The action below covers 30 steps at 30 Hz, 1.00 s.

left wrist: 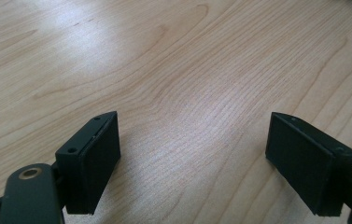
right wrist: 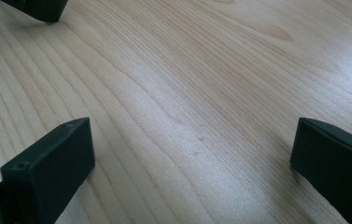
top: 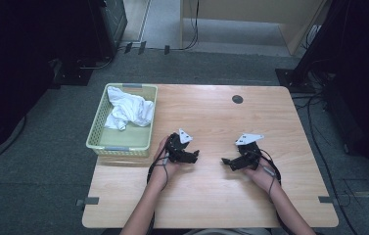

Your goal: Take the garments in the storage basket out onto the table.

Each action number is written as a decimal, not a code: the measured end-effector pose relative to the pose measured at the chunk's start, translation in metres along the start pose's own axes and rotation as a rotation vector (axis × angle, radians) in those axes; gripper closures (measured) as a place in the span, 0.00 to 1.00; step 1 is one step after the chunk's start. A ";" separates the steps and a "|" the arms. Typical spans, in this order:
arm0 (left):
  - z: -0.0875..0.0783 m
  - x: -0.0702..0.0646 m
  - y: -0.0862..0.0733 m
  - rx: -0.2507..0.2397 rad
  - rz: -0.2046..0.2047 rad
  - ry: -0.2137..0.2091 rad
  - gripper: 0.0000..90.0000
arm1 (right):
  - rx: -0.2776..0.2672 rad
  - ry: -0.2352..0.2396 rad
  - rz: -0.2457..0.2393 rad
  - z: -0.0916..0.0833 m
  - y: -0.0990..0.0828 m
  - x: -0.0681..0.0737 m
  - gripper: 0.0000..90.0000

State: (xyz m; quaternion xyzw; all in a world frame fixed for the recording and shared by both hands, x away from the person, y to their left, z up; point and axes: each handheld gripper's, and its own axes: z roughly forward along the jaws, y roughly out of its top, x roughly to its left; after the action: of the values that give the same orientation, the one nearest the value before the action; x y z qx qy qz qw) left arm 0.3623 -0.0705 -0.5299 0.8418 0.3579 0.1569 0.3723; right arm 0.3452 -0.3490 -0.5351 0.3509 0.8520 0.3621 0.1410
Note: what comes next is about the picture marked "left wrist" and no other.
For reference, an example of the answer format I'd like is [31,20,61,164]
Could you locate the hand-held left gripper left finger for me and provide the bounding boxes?
[55,110,122,216]

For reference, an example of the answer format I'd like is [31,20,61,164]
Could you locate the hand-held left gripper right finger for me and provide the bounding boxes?
[264,112,352,217]

